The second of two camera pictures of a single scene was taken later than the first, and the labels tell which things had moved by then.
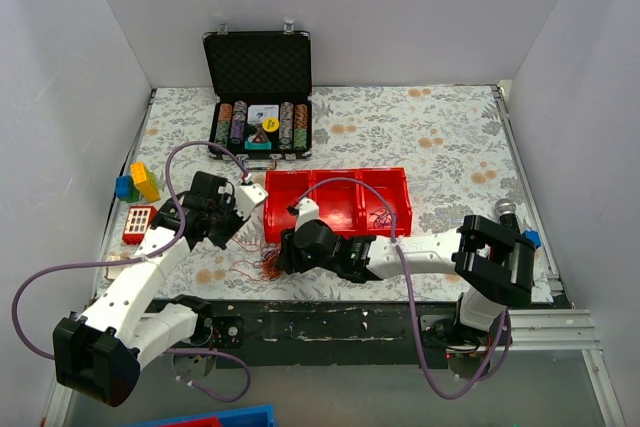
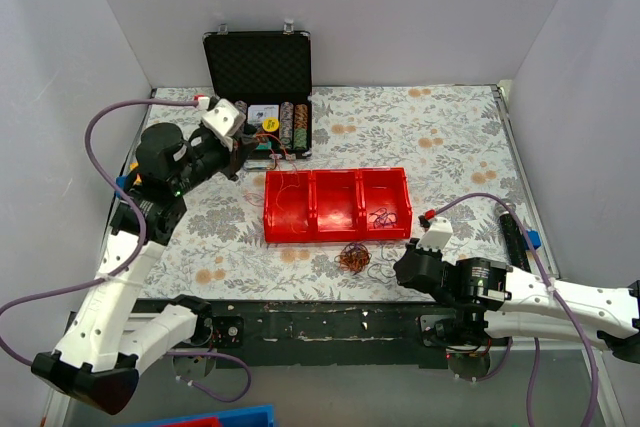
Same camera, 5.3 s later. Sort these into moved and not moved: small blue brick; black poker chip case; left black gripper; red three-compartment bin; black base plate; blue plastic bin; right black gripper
Moved: left black gripper; right black gripper
Not moved: small blue brick; black base plate; black poker chip case; blue plastic bin; red three-compartment bin
